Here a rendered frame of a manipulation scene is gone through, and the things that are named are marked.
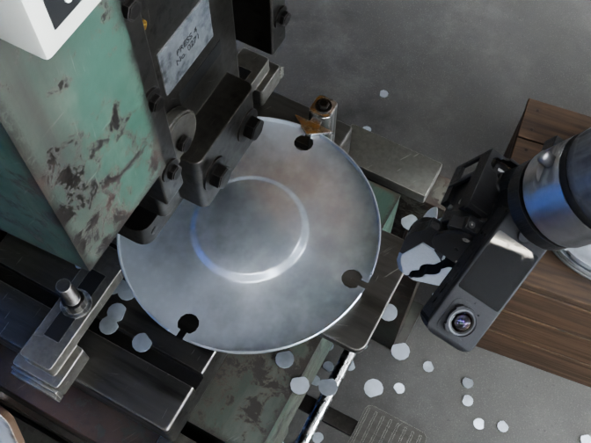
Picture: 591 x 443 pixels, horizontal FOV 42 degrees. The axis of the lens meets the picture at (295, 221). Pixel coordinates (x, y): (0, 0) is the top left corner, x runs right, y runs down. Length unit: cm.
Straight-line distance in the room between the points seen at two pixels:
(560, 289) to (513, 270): 75
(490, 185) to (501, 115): 131
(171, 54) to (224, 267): 29
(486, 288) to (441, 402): 102
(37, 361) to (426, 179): 55
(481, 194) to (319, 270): 26
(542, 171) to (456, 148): 131
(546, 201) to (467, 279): 9
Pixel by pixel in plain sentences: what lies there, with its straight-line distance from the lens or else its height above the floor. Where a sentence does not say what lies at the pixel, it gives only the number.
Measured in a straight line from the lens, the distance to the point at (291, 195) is 86.
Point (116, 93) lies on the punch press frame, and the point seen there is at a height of 118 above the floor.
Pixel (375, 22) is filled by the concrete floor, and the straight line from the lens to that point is 207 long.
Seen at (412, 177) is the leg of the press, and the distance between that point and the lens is 105.
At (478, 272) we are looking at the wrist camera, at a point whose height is 100.
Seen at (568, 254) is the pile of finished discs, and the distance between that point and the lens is 136.
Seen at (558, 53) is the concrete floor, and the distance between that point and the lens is 211.
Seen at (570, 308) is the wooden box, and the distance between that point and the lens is 139.
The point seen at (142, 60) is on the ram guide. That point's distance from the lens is 50.
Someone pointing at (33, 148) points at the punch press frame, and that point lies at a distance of 42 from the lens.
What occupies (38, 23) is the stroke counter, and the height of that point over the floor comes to 132.
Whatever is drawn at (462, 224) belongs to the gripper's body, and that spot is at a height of 100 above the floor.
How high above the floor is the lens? 154
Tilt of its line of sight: 63 degrees down
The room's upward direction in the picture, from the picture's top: 1 degrees clockwise
